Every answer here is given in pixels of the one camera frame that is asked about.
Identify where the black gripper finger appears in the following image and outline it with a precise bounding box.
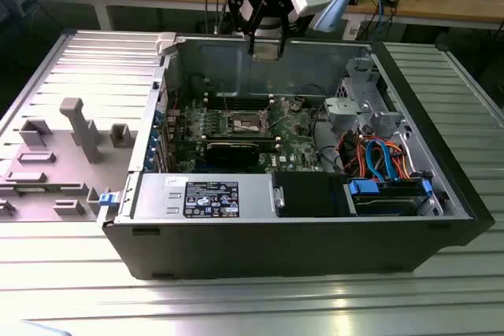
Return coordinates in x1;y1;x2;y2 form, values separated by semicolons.
271;0;295;57
226;0;264;57

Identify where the silver CPU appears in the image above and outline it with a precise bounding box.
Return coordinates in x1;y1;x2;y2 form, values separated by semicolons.
253;42;281;62

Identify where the metal socket cover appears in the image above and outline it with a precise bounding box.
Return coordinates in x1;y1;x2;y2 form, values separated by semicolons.
262;96;295;128

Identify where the thin metal locking lever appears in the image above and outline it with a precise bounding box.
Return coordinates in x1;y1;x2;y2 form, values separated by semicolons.
219;82;232;117

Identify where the grey case latch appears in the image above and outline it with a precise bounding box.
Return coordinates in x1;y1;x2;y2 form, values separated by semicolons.
155;31;179;57

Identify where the silver metal drive cage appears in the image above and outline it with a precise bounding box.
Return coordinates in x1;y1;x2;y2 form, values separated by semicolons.
322;55;409;138

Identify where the green motherboard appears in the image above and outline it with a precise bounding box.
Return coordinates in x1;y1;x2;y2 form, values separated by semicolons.
163;94;328;174

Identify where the black graphics card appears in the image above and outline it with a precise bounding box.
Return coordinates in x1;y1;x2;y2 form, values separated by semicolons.
204;139;261;168

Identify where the black disk bay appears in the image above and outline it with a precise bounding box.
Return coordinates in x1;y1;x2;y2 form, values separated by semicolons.
275;172;347;219

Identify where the hard disk in blue carrier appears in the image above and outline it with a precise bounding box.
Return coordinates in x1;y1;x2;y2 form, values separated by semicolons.
344;178;434;217

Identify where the silver power supply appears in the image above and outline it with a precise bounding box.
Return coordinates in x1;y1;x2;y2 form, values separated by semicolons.
132;172;276;221

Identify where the black PC case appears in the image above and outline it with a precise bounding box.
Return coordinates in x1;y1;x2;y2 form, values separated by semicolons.
96;28;496;282

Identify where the blue case latch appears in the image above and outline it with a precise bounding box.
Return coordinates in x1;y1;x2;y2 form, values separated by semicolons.
99;192;119;209

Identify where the grey parts rack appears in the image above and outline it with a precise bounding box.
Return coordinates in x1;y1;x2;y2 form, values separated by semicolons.
0;98;137;223

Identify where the thick black wire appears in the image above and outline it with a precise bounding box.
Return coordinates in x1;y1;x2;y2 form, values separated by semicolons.
310;105;346;174

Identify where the blue network cable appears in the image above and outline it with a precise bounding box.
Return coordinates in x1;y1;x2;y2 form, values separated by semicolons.
369;0;391;30

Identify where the blue flat wire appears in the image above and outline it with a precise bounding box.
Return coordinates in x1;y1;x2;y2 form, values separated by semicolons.
365;139;389;180
378;142;399;183

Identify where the orange wire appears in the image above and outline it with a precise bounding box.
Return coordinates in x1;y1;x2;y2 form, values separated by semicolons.
385;139;414;179

